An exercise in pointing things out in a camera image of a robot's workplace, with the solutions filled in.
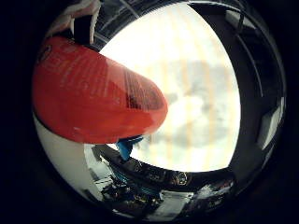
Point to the blue cloth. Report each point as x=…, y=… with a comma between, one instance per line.
x=126, y=147

